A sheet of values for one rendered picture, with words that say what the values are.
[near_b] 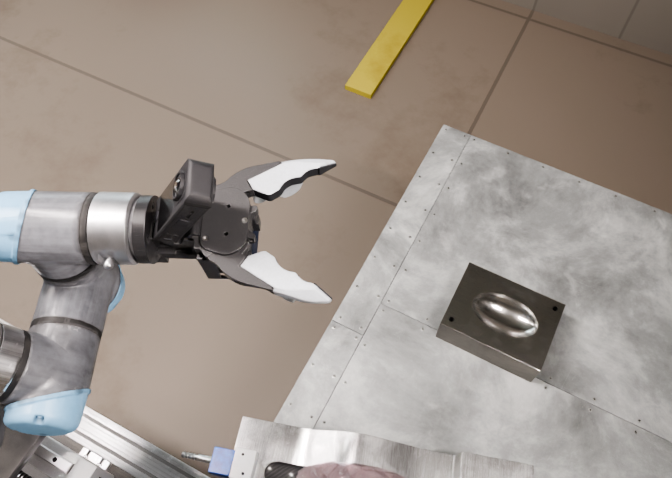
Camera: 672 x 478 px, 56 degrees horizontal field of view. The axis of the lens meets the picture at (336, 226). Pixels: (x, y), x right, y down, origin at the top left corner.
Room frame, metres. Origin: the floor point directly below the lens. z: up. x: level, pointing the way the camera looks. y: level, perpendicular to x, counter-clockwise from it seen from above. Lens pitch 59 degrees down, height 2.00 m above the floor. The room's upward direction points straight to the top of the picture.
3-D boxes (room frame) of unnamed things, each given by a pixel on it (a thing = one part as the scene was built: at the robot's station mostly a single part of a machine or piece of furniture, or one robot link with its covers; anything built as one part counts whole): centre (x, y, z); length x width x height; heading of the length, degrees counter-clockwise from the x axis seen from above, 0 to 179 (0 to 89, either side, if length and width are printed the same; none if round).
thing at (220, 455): (0.21, 0.20, 0.85); 0.13 x 0.05 x 0.05; 79
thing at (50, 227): (0.34, 0.30, 1.43); 0.11 x 0.08 x 0.09; 89
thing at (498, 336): (0.48, -0.32, 0.83); 0.20 x 0.15 x 0.07; 62
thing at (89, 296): (0.32, 0.30, 1.34); 0.11 x 0.08 x 0.11; 179
